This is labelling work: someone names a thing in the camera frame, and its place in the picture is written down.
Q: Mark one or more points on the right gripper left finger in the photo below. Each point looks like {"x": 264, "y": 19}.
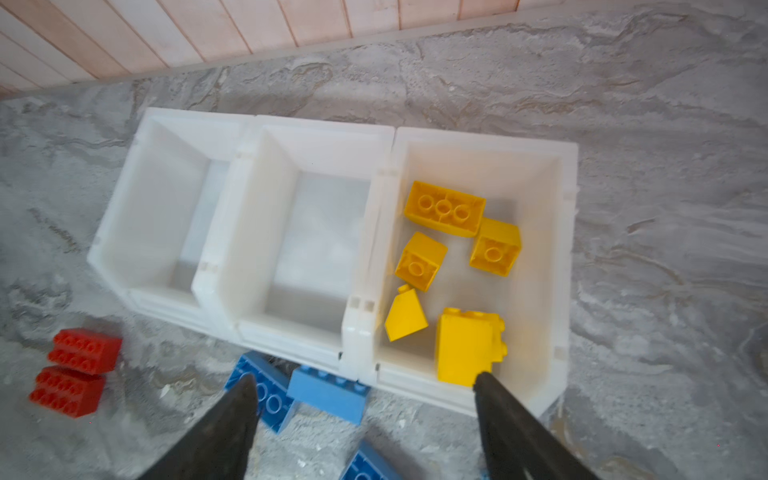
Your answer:
{"x": 218, "y": 446}

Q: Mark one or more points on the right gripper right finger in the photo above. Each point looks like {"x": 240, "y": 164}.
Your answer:
{"x": 515, "y": 444}

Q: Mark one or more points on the yellow sloped brick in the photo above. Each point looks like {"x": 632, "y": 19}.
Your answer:
{"x": 406, "y": 315}

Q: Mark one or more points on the yellow small brick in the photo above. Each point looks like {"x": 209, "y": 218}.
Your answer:
{"x": 496, "y": 247}

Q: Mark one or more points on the yellow long brick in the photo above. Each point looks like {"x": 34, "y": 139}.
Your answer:
{"x": 445, "y": 210}

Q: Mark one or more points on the blue brick near bins left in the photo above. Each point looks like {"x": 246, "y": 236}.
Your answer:
{"x": 276, "y": 407}

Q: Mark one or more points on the blue brick bins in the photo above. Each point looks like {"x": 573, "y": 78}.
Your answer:
{"x": 276, "y": 407}
{"x": 335, "y": 395}

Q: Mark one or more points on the blue brick near bins right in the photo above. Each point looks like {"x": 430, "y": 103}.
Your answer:
{"x": 335, "y": 395}

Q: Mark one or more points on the red brick lower left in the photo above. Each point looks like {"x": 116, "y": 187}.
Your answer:
{"x": 67, "y": 391}

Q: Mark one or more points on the red brick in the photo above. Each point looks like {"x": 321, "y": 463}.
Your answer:
{"x": 85, "y": 350}
{"x": 67, "y": 391}

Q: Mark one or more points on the blue brick centre right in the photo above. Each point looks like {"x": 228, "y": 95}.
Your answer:
{"x": 368, "y": 464}

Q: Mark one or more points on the red brick upper left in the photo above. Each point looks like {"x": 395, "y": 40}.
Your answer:
{"x": 85, "y": 350}

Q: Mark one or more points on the right white bin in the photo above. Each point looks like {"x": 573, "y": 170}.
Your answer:
{"x": 531, "y": 183}

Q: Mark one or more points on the white bin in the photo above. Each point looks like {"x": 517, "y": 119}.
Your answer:
{"x": 150, "y": 241}
{"x": 531, "y": 183}
{"x": 285, "y": 267}

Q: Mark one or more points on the middle white bin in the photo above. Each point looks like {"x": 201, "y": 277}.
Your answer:
{"x": 285, "y": 267}

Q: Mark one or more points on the left white bin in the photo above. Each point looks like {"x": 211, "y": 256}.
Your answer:
{"x": 150, "y": 241}

